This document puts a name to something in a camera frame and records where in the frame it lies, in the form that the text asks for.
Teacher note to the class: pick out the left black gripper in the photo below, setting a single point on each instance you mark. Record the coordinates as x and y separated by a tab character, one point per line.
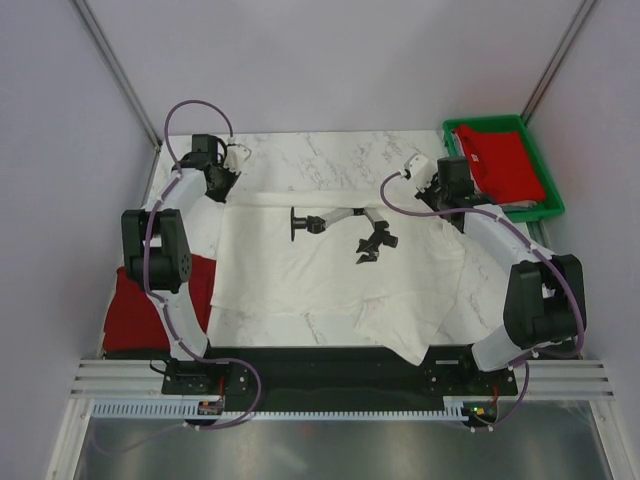
232	178

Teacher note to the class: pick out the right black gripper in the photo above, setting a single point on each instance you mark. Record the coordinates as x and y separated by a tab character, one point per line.
425	193

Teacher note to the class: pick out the white printed t shirt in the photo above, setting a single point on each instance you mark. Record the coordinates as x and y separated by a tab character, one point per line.
273	287

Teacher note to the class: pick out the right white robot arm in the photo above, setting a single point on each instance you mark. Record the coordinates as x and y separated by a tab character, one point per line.
544	310

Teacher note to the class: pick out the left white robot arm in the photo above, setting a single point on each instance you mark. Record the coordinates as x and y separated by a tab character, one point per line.
157	255

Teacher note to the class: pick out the red t shirt in bin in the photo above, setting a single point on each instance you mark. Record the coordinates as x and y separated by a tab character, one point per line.
500	165

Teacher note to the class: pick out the green plastic bin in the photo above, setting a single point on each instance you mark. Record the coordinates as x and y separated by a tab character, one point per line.
506	164

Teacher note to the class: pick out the folded red t shirt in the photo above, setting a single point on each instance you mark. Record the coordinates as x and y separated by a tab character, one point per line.
133	323

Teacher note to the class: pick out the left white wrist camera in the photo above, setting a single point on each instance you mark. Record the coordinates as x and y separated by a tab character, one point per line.
237	155

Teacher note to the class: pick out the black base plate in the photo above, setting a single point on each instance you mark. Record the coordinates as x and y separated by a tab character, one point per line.
352	399

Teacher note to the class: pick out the light blue cable duct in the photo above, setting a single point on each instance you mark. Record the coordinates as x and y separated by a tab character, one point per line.
195	410

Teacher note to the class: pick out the aluminium frame rail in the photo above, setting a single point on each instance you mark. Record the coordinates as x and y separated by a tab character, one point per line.
540	380

